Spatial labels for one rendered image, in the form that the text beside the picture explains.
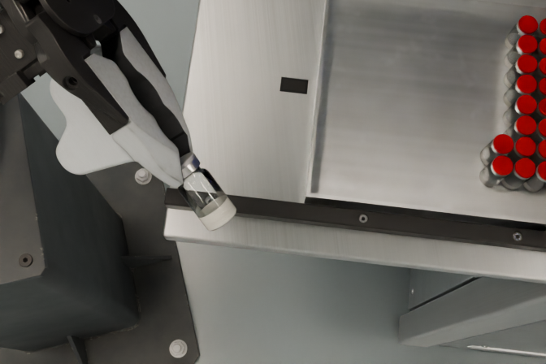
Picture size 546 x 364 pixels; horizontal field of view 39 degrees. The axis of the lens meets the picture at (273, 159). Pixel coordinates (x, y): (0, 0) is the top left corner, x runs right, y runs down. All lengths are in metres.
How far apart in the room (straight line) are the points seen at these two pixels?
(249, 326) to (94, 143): 1.24
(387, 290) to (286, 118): 0.92
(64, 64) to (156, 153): 0.07
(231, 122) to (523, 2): 0.35
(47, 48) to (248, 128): 0.43
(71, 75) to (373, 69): 0.49
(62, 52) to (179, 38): 1.43
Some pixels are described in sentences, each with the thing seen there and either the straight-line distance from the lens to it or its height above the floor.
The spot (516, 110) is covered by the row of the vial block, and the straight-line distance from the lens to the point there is 0.82.
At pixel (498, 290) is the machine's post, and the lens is 1.01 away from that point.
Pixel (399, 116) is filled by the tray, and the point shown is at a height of 0.88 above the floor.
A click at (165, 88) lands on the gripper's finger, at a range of 0.47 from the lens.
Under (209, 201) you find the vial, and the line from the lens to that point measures 0.46.
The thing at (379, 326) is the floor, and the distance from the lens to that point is 1.67.
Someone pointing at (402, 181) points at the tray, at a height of 0.88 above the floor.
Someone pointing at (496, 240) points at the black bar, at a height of 0.90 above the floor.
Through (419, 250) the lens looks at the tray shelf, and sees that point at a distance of 0.79.
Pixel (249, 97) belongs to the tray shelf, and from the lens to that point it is 0.82.
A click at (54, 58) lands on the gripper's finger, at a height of 1.28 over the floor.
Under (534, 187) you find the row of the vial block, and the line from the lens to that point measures 0.82.
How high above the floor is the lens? 1.64
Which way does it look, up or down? 73 degrees down
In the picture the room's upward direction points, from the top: 5 degrees clockwise
